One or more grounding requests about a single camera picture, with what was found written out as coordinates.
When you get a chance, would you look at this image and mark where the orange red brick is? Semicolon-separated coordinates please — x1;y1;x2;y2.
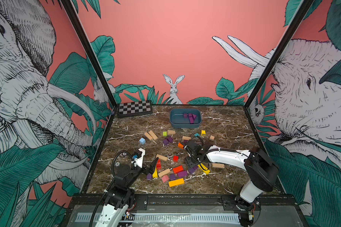
172;165;184;174

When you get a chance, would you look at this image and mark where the red stacked brick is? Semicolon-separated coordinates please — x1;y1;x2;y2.
156;159;162;170

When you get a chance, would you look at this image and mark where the pink brick front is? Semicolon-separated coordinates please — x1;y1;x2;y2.
162;175;169;183

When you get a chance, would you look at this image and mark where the natural wood brick middle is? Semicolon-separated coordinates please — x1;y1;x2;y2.
156;154;168;161

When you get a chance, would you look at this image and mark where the natural wood brick right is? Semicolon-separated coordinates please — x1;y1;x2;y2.
212;163;225;169

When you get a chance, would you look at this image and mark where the upright yellow brick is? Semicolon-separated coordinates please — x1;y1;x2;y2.
152;169;158;178

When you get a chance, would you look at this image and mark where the teal plastic storage bin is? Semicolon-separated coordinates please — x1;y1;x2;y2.
169;108;202;128

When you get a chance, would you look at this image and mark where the metal front rail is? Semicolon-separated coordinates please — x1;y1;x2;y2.
73;212;241;225

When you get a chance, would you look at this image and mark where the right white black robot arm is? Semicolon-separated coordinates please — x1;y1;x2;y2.
178;139;279;227

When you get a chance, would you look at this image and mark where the purple bricks back left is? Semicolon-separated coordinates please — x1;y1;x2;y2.
163;136;173;146

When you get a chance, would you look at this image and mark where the orange brick centre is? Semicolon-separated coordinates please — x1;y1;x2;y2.
178;142;185;149

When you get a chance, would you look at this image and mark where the black white checkerboard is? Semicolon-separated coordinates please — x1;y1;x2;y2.
118;100;153;118

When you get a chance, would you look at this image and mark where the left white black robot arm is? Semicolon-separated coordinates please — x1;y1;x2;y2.
89;148;159;227

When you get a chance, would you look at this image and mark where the purple brick cluster centre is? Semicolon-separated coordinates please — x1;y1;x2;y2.
188;166;199;175

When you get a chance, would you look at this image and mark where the natural wood brick front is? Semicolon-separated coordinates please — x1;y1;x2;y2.
158;168;171;178

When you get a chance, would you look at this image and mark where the long yellow brick front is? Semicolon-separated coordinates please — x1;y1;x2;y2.
168;178;185;187

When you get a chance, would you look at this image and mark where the natural wood brick pair left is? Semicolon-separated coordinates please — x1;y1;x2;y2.
144;130;158;140

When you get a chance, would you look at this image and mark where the light blue cube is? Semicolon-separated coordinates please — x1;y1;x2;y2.
139;138;145;145

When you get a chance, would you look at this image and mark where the angled yellow brick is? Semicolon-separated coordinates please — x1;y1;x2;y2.
198;163;210;175

